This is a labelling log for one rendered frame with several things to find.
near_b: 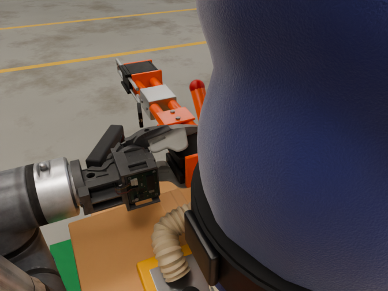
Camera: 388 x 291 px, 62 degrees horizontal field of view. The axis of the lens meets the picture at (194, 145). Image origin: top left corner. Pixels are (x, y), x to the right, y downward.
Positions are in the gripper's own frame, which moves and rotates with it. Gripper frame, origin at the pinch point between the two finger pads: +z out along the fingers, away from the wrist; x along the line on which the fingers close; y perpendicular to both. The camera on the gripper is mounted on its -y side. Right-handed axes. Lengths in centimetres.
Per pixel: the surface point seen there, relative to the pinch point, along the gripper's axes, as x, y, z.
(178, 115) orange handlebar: 1.5, -8.5, 0.3
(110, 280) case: -12.5, 11.3, -18.6
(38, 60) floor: -108, -378, -48
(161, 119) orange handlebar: 1.5, -8.2, -3.0
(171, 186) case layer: -53, -47, 9
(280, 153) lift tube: 22.9, 31.8, -8.4
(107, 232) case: -12.5, 2.0, -17.4
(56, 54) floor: -108, -391, -27
